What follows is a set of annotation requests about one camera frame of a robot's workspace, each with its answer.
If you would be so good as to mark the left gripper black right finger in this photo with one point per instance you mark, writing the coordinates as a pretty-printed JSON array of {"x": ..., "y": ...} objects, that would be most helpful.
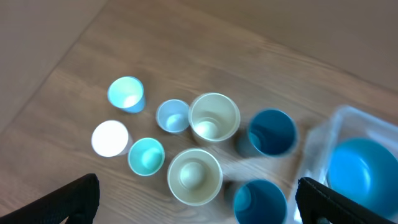
[{"x": 319, "y": 204}]

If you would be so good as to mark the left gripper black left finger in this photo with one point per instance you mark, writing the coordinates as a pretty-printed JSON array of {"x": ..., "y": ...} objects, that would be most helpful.
[{"x": 76, "y": 202}]

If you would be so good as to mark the blue bowl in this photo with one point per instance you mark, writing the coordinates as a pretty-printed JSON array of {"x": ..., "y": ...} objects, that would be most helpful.
[{"x": 365, "y": 172}]

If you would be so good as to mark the small pink cup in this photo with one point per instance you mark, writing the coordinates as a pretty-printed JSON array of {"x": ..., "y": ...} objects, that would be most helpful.
[{"x": 111, "y": 138}]

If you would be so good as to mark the small light blue cup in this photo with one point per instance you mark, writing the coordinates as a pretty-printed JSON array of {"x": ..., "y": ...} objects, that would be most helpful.
[{"x": 127, "y": 94}]

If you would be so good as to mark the tall dark blue cup, front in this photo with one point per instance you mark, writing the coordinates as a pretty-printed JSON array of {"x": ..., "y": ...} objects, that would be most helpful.
[{"x": 256, "y": 201}]

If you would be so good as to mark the tall dark blue cup, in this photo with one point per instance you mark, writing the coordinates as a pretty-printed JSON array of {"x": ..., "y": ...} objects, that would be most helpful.
[
  {"x": 270, "y": 132},
  {"x": 256, "y": 201}
]

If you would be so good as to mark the tall dark blue cup, rear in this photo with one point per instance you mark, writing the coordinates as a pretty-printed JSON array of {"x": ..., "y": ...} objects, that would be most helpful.
[{"x": 270, "y": 132}]

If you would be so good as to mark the small mint green cup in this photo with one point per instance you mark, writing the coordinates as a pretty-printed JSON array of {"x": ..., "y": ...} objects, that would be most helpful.
[{"x": 146, "y": 156}]

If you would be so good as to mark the clear plastic storage bin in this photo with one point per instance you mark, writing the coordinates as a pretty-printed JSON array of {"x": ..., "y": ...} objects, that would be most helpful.
[{"x": 346, "y": 123}]

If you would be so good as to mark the tall beige cup, front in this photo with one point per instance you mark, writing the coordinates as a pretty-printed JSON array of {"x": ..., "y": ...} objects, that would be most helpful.
[{"x": 194, "y": 177}]

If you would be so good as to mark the tall beige cup, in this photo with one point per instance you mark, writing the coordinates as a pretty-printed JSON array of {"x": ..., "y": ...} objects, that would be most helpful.
[
  {"x": 214, "y": 118},
  {"x": 194, "y": 177}
]

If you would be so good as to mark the small grey cup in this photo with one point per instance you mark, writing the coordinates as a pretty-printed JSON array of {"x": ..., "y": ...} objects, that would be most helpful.
[{"x": 172, "y": 116}]

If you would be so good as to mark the tall beige cup, rear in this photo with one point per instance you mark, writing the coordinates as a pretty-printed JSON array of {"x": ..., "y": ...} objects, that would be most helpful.
[{"x": 214, "y": 118}]

